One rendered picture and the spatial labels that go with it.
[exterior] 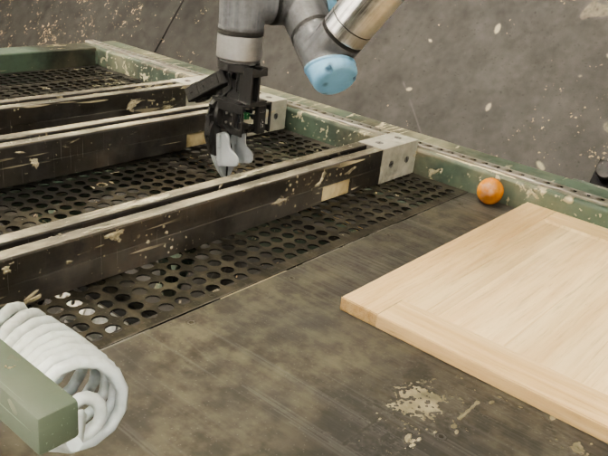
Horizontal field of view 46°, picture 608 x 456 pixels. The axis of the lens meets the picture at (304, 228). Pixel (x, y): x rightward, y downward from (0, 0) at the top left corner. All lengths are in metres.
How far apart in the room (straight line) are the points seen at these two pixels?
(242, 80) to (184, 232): 0.30
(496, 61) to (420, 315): 1.75
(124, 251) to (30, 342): 0.51
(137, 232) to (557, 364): 0.55
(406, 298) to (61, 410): 0.68
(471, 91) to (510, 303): 1.62
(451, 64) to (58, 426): 2.39
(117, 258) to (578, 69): 1.83
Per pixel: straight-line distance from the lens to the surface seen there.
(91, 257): 0.95
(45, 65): 2.14
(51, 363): 0.45
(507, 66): 2.56
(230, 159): 1.25
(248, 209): 1.12
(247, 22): 1.18
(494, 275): 1.07
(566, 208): 1.37
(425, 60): 2.68
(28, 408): 0.33
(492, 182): 1.38
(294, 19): 1.19
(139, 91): 1.64
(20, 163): 1.28
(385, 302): 0.93
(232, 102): 1.21
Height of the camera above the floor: 2.18
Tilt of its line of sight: 56 degrees down
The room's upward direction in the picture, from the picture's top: 62 degrees counter-clockwise
